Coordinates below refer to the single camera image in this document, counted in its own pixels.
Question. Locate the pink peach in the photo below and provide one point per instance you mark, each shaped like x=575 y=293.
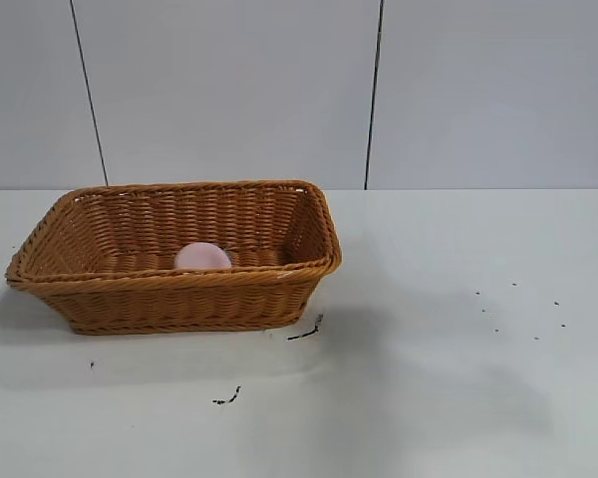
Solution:
x=202 y=256

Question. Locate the brown woven wicker basket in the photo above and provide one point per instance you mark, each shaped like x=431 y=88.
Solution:
x=179 y=299

